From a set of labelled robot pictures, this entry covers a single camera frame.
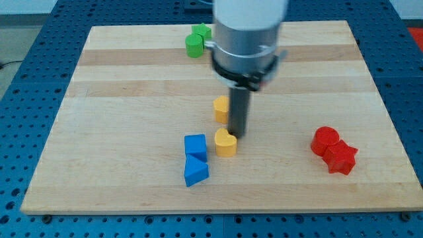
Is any green cylinder block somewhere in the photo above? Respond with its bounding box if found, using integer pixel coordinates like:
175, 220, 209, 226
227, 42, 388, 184
185, 34, 204, 58

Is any yellow hexagon block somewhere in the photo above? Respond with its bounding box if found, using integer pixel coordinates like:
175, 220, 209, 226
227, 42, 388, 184
213, 96, 229, 124

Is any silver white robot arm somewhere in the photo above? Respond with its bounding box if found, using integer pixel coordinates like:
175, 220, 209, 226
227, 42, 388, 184
205, 0, 288, 138

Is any blue triangle block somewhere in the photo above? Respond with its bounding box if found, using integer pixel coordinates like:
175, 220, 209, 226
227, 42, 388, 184
184, 155, 209, 187

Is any red star block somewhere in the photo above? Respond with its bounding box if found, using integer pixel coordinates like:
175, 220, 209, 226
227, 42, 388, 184
323, 139, 359, 175

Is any yellow heart block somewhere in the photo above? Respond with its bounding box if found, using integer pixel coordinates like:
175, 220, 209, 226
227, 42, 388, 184
214, 128, 237, 157

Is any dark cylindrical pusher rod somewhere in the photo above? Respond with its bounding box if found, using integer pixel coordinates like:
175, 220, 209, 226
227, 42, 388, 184
227, 88, 250, 138

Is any green star block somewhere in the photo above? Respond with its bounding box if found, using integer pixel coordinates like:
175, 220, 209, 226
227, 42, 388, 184
191, 23, 212, 42

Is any wooden board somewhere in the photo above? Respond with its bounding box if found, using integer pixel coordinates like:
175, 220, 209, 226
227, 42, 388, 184
20, 20, 422, 215

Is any blue cube block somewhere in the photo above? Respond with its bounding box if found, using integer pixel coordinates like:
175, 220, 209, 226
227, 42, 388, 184
184, 134, 208, 163

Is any red cylinder block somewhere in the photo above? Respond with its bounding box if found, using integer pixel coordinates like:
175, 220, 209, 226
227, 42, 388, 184
310, 126, 340, 156

